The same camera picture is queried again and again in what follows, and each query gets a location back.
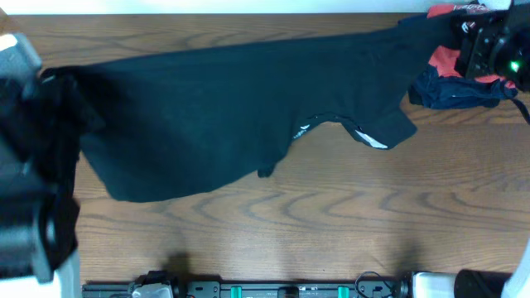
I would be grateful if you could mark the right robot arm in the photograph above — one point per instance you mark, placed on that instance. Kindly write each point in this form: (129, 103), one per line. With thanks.
(514, 58)

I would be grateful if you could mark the red printed t-shirt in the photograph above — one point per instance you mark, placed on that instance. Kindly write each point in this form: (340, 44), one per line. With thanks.
(444, 59)

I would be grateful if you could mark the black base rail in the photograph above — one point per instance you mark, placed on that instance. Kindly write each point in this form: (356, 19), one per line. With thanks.
(215, 289)

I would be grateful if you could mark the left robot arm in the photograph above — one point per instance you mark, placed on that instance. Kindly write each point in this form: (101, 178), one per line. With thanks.
(41, 127)

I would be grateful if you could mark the black pants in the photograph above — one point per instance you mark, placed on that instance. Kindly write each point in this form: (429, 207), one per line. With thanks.
(189, 122)

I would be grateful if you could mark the folded navy garment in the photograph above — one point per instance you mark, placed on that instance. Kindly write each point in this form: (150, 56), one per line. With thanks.
(433, 91)

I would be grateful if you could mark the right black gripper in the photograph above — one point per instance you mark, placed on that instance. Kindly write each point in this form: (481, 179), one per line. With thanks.
(481, 46)

